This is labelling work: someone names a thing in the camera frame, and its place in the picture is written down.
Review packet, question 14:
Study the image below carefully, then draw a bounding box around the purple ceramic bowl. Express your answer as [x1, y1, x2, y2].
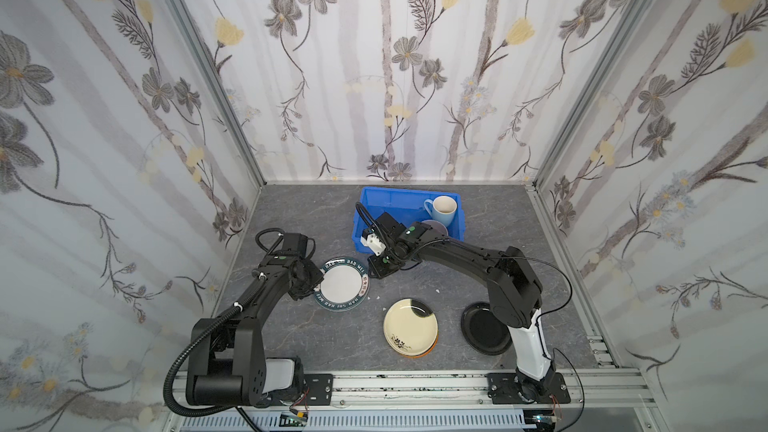
[420, 219, 449, 239]

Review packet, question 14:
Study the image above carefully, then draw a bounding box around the blue plastic bin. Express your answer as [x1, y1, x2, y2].
[360, 186, 466, 240]

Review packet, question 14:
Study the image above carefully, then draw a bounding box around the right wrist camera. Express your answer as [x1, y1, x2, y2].
[360, 231, 386, 256]

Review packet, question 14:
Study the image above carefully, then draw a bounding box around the orange plate under cream plate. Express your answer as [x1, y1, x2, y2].
[398, 314, 439, 358]

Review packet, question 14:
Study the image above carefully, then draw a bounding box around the cream plate with black mark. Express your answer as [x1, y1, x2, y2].
[383, 298, 439, 358]

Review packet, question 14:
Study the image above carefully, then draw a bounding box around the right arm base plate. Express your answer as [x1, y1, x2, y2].
[486, 372, 571, 405]

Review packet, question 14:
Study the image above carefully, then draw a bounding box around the white cable duct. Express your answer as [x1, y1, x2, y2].
[179, 410, 529, 432]

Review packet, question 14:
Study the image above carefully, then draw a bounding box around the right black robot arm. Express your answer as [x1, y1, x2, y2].
[360, 222, 556, 403]

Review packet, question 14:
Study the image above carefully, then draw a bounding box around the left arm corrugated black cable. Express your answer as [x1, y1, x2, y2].
[161, 302, 265, 432]

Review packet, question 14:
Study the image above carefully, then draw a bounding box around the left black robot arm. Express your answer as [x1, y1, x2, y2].
[179, 228, 323, 415]

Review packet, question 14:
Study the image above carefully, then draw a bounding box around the light blue mug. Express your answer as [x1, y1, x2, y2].
[423, 195, 458, 227]

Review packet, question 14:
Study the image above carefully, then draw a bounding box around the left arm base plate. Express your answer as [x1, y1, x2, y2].
[299, 373, 334, 407]

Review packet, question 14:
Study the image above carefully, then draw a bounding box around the green rimmed white plate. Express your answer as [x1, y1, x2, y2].
[314, 257, 370, 312]

